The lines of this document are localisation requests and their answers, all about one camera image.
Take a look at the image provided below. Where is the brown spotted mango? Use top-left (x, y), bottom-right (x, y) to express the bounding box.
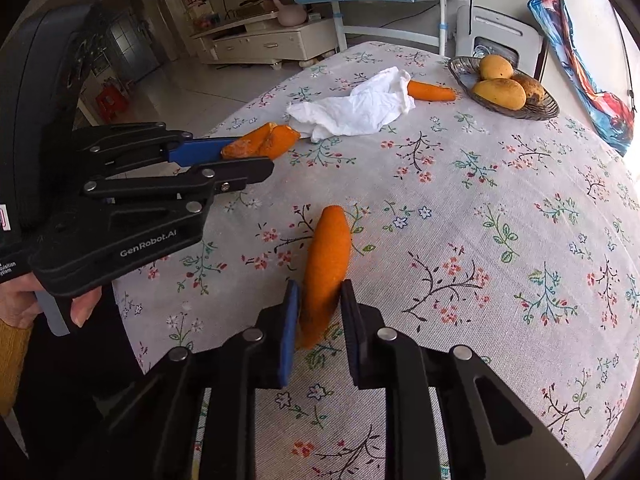
top-left (512, 74), bottom-right (547, 107)

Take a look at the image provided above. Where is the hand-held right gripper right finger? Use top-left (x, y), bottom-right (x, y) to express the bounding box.
top-left (340, 279), bottom-right (586, 480)

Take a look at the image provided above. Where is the colourful printed cloth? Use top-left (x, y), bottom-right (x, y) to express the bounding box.
top-left (527, 0), bottom-right (639, 159)

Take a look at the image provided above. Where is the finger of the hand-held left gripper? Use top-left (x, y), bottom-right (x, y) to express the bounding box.
top-left (82, 156), bottom-right (275, 211)
top-left (72, 122), bottom-right (238, 167)

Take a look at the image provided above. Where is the orange peel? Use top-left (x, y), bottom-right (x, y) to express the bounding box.
top-left (220, 122), bottom-right (302, 162)

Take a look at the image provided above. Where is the large white tissue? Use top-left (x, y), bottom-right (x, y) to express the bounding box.
top-left (286, 66), bottom-right (417, 144)

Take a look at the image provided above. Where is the orange carrot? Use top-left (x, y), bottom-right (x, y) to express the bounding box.
top-left (407, 80), bottom-right (457, 102)

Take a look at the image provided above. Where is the red plastic stool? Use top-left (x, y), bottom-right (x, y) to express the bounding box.
top-left (95, 85), bottom-right (129, 124)

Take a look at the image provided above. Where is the floral tablecloth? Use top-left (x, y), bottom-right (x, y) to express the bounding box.
top-left (112, 40), bottom-right (640, 480)

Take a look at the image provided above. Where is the white tv cabinet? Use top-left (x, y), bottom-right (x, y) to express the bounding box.
top-left (190, 10), bottom-right (342, 69)

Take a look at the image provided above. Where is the pale pink jug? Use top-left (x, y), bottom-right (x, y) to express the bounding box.
top-left (271, 0), bottom-right (309, 29)

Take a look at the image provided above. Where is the person's left hand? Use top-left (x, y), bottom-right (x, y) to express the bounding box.
top-left (0, 275), bottom-right (104, 332)

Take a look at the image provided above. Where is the yellow mango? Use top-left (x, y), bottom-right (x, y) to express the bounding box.
top-left (479, 55), bottom-right (515, 81)
top-left (471, 77), bottom-right (527, 111)

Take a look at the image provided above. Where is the white air purifier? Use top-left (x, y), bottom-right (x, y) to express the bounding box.
top-left (455, 5), bottom-right (544, 79)

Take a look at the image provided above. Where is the dark glass fruit bowl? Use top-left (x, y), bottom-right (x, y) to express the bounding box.
top-left (447, 56), bottom-right (560, 122)

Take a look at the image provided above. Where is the large carrot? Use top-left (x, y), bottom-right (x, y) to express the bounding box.
top-left (295, 205), bottom-right (353, 352)

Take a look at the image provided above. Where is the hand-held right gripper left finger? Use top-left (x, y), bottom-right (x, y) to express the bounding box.
top-left (85, 280), bottom-right (303, 480)

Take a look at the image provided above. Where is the person's left forearm orange sleeve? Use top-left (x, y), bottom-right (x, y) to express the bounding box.
top-left (0, 320), bottom-right (34, 417)

